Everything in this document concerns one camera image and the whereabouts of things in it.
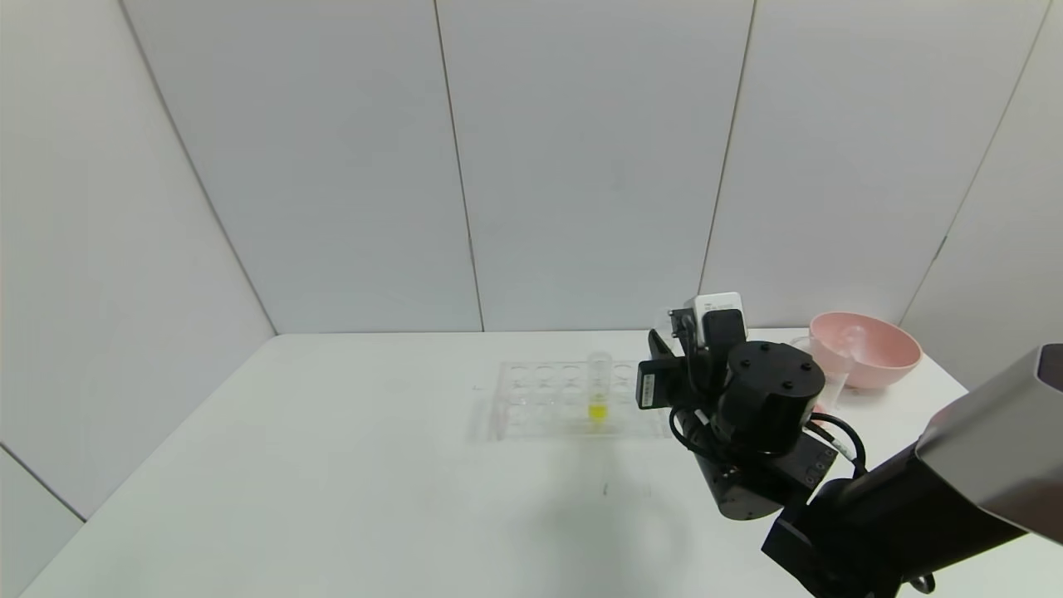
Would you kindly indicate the pink bowl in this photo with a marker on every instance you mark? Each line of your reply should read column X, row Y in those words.
column 893, row 361

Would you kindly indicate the clear glass beaker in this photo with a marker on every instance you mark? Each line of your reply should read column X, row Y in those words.
column 835, row 386

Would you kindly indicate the test tube with red pigment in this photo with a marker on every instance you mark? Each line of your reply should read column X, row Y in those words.
column 854, row 342

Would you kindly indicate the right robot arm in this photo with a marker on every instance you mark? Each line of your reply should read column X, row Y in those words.
column 955, row 473

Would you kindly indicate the clear plastic test tube rack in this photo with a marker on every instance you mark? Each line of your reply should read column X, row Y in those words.
column 507, row 399

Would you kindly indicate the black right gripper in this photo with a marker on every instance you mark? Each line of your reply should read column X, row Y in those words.
column 653, row 385

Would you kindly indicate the test tube with yellow pigment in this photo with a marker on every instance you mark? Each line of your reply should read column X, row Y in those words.
column 599, row 409

